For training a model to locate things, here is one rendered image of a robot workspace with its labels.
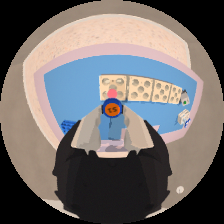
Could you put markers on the light blue bench mat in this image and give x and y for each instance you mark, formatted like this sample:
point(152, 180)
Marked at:
point(73, 91)

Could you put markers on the beige sloped desk with green button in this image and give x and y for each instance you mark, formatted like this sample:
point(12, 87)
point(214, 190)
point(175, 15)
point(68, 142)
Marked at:
point(184, 98)

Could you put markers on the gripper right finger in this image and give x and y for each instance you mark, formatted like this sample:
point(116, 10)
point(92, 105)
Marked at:
point(143, 138)

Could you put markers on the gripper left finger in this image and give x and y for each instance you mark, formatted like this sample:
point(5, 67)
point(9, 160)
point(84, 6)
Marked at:
point(82, 137)

